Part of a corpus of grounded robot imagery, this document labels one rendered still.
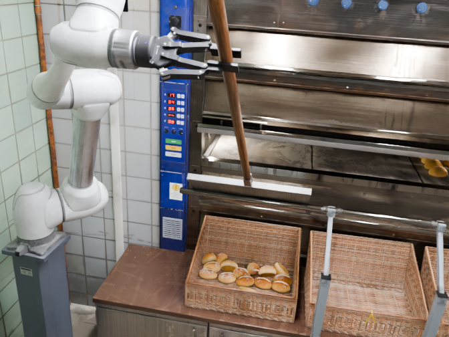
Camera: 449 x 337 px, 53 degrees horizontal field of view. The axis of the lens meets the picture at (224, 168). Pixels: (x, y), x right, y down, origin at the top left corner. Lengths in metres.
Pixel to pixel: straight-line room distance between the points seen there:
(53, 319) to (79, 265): 0.90
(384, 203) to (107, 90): 1.58
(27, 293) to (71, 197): 0.49
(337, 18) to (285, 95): 0.44
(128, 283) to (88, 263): 0.63
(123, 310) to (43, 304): 0.43
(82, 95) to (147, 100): 0.87
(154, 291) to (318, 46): 1.50
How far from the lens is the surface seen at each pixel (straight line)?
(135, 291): 2.47
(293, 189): 1.96
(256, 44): 2.28
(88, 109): 1.67
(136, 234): 2.83
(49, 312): 2.26
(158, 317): 2.40
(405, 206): 2.58
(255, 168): 2.44
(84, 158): 1.86
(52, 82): 1.44
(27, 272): 2.15
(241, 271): 2.52
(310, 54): 2.27
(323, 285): 2.05
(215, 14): 0.88
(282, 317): 2.32
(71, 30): 1.11
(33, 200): 1.99
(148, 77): 2.43
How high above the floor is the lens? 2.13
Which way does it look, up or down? 24 degrees down
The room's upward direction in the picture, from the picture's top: 4 degrees clockwise
